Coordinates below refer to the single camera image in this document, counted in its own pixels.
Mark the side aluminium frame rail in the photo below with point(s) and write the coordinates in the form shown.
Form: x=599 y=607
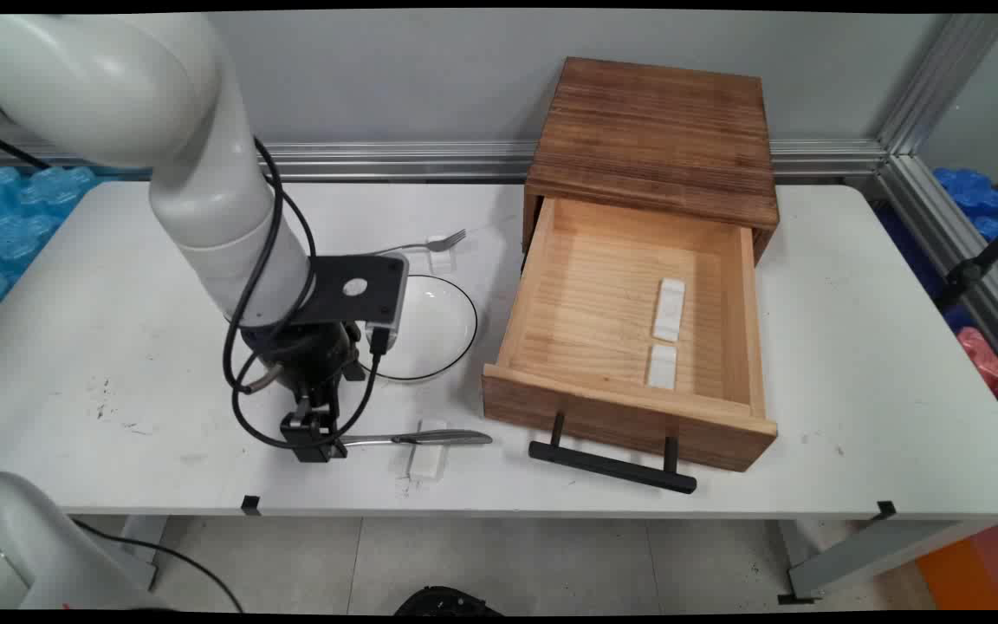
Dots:
x=958 y=251

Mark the black stand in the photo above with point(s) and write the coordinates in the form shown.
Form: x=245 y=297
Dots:
x=971 y=270

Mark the pink plastic bag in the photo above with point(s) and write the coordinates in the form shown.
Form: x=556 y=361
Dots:
x=982 y=357

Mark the small white fork rest block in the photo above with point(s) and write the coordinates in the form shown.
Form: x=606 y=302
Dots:
x=442 y=258

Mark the white knife rest block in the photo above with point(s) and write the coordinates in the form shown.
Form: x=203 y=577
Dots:
x=425 y=464

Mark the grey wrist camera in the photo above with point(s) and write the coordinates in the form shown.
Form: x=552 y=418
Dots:
x=382 y=336

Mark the short white block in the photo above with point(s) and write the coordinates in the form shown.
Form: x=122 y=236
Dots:
x=662 y=368

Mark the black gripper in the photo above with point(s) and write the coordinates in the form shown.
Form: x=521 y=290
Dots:
x=308 y=355

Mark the horizontal aluminium frame rail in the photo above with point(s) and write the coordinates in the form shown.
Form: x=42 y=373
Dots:
x=395 y=160

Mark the dark wooden cabinet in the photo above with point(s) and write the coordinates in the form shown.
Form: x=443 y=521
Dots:
x=655 y=130

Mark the light wooden drawer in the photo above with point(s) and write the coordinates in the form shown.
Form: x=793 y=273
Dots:
x=603 y=303

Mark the silver table knife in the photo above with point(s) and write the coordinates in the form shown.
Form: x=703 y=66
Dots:
x=447 y=437

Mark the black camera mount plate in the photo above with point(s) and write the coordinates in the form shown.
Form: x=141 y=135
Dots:
x=352 y=290

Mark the white plate with black rim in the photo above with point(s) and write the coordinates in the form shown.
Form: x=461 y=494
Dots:
x=438 y=325

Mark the long white block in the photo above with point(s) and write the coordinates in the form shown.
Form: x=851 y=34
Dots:
x=669 y=308

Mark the upright aluminium frame post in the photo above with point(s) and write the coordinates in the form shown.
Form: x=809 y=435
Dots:
x=941 y=78

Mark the grey table leg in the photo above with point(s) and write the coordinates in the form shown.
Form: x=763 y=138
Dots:
x=142 y=546
x=880 y=555

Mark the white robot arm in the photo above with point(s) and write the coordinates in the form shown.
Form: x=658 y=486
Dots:
x=118 y=87

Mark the black round floor object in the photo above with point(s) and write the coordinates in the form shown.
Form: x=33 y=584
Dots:
x=447 y=602

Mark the black table edge clip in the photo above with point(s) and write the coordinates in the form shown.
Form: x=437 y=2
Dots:
x=250 y=505
x=886 y=510

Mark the blue bubble wrap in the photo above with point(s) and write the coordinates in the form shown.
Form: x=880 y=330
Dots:
x=971 y=191
x=14 y=225

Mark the silver fork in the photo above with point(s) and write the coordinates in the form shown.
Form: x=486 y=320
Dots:
x=451 y=239

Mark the orange box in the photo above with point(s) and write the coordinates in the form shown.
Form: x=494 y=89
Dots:
x=980 y=568

